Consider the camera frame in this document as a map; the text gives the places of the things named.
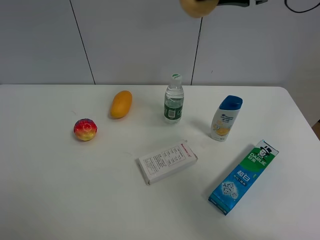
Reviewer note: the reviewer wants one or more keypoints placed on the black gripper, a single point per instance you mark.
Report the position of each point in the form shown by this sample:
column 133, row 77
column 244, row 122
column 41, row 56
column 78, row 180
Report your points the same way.
column 239, row 3

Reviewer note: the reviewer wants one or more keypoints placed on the brown potato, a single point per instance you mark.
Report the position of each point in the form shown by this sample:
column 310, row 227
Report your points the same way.
column 198, row 8

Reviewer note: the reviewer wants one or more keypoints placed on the white blue shampoo bottle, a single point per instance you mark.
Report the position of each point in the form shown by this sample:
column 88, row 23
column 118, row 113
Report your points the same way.
column 224, row 118

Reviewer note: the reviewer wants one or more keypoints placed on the clear water bottle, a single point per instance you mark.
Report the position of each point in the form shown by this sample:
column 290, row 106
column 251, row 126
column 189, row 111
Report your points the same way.
column 174, row 99

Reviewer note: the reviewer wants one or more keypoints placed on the brown furniture edge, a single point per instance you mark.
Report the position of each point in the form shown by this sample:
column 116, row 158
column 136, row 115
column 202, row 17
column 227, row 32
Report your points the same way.
column 316, row 129

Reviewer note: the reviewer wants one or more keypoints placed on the yellow mango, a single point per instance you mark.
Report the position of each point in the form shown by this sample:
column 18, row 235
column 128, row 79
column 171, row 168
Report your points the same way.
column 121, row 104

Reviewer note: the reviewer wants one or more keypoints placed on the blue green toothpaste box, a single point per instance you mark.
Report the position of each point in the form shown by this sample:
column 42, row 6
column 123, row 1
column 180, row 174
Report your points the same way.
column 229, row 192

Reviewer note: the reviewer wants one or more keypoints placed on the white cardboard box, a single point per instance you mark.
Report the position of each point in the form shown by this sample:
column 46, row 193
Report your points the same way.
column 165, row 162

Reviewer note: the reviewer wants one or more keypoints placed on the red yellow ball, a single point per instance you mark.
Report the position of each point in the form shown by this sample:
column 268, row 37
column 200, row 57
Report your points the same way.
column 85, row 129

